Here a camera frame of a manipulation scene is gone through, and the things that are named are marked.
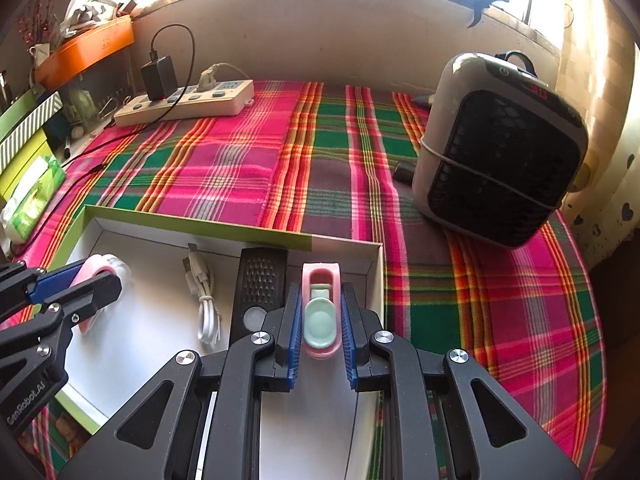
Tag black charger adapter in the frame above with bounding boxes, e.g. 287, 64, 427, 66
140, 50, 178, 102

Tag pink plastic clip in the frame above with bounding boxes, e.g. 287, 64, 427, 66
75, 254, 132, 335

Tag brown walnut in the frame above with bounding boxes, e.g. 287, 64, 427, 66
52, 410, 88, 448

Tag white plastic bag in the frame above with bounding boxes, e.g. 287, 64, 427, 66
65, 0, 131, 36

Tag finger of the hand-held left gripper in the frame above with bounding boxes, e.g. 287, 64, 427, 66
0, 259, 87, 321
0, 272, 123, 376

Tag black rectangular device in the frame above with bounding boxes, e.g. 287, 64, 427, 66
229, 247, 289, 346

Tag green striped box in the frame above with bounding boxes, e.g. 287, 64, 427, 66
0, 87, 63, 171

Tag cream heart-print curtain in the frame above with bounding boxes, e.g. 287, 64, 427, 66
560, 0, 640, 271

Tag white plug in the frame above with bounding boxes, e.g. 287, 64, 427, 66
199, 62, 251, 93

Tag red berry branches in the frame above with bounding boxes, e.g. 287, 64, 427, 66
17, 0, 66, 51

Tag clear plastic bin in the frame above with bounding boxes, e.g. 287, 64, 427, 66
60, 60, 132, 131

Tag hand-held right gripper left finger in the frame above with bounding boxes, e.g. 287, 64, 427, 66
59, 282, 305, 480

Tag orange box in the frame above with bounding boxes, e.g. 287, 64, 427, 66
34, 15, 136, 88

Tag beige power strip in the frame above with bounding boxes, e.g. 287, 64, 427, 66
114, 79, 255, 128

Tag plaid tablecloth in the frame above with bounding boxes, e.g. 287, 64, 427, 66
15, 79, 608, 480

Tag yellow-green box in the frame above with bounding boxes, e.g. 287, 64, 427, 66
0, 130, 51, 196

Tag green tissue pack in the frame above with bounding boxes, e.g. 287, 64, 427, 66
0, 155, 67, 241

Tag grey and black heater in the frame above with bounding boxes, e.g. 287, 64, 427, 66
411, 50, 590, 250

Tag green cardboard box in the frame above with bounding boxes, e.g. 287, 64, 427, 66
47, 204, 386, 480

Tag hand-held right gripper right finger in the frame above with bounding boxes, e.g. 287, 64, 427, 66
340, 282, 583, 480

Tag black hook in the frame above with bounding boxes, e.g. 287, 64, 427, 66
467, 0, 510, 28

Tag pink and mint clip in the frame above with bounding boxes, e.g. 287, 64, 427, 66
301, 262, 343, 359

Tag black charger cable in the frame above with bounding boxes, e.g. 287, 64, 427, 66
60, 24, 197, 173

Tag white usb cable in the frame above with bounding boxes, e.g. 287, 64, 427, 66
181, 243, 223, 347

